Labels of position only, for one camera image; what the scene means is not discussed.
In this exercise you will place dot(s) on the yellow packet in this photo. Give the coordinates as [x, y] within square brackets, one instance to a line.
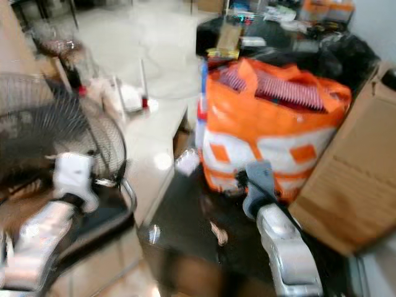
[224, 54]

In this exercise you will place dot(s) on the orange white shopping bag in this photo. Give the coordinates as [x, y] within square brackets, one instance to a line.
[272, 133]

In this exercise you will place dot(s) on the brown cardboard box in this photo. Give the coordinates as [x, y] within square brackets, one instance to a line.
[346, 179]

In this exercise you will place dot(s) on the black rubbish bag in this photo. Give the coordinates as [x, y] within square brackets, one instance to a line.
[349, 59]

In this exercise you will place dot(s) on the white router with antennas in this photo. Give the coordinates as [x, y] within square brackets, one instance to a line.
[127, 96]

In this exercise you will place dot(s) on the orange package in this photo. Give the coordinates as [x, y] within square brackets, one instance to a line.
[328, 9]

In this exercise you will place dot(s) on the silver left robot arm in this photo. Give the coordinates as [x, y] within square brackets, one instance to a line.
[40, 241]

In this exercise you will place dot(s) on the small brown box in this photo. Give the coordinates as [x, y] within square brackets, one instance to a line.
[229, 36]

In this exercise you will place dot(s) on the grey standing fan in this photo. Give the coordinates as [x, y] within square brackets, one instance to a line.
[49, 124]

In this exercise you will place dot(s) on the black glossy cabinet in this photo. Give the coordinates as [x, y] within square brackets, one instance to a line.
[192, 247]

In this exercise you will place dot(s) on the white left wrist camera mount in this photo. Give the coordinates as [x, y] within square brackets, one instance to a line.
[75, 178]

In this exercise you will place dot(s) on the black cluttered table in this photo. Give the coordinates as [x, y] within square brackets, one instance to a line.
[272, 34]

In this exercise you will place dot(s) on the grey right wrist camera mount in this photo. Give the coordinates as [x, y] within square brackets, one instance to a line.
[261, 185]

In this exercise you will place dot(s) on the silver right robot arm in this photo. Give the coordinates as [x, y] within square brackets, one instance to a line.
[288, 253]

